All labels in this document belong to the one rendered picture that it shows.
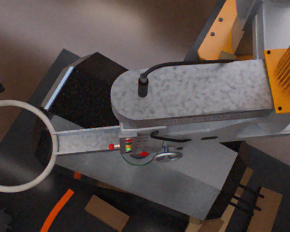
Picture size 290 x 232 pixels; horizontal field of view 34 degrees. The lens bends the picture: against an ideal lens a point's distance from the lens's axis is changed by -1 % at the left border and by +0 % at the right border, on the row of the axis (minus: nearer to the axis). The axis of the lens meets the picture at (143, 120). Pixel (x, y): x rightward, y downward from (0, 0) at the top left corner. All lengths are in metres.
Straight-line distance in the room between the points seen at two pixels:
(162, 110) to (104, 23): 2.20
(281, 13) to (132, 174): 1.23
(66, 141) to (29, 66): 1.46
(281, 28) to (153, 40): 1.71
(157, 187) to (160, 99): 1.00
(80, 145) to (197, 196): 0.75
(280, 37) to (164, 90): 0.72
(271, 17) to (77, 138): 1.16
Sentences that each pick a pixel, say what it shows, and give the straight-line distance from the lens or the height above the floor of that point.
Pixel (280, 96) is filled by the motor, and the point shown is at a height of 1.72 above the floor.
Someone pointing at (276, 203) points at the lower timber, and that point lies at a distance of 3.59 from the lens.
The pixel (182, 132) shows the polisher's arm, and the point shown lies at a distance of 2.22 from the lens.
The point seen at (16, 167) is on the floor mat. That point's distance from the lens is 3.66.
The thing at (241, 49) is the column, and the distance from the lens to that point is 3.01.
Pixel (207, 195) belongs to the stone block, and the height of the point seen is 0.77.
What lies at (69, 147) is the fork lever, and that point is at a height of 1.04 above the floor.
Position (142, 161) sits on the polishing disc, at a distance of 2.69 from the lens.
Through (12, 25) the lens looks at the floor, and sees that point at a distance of 4.12.
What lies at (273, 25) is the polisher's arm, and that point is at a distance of 2.42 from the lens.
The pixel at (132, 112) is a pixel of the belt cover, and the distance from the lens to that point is 1.90.
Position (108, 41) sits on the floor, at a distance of 3.94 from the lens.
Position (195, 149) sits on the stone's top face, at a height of 0.82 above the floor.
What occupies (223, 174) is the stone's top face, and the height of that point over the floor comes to 0.82.
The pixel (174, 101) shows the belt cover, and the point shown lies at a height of 1.69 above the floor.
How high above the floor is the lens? 3.49
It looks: 72 degrees down
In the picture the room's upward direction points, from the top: 5 degrees clockwise
